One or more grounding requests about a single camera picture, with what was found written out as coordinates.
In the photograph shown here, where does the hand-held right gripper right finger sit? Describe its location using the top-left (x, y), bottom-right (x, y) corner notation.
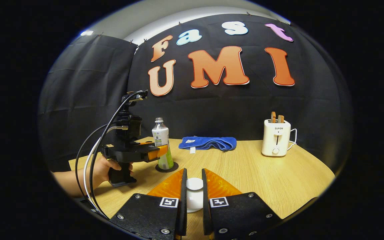
top-left (201, 168), bottom-right (282, 240)

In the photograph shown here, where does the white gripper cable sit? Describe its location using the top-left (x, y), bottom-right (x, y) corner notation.
top-left (83, 125), bottom-right (129, 214)

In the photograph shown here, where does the white toaster cable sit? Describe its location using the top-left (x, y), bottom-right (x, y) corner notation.
top-left (287, 128), bottom-right (298, 151)

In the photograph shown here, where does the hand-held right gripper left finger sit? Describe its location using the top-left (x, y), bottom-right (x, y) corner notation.
top-left (109, 168), bottom-right (188, 240)

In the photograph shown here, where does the black backdrop cloth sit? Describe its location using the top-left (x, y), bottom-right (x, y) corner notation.
top-left (38, 13), bottom-right (353, 174)

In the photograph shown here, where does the blue folded towel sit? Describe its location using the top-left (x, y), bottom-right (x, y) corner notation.
top-left (178, 136), bottom-right (237, 154)

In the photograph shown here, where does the dark round coaster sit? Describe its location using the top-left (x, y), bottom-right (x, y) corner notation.
top-left (155, 162), bottom-right (179, 173)

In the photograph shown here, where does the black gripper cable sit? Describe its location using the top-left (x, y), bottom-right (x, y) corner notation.
top-left (89, 91), bottom-right (146, 219)
top-left (75, 123), bottom-right (109, 205)

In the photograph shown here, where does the clear water bottle green label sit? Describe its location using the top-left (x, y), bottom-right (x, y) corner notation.
top-left (152, 117), bottom-right (174, 170)

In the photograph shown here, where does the white toaster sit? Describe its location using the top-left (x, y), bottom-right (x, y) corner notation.
top-left (261, 119), bottom-right (292, 157)

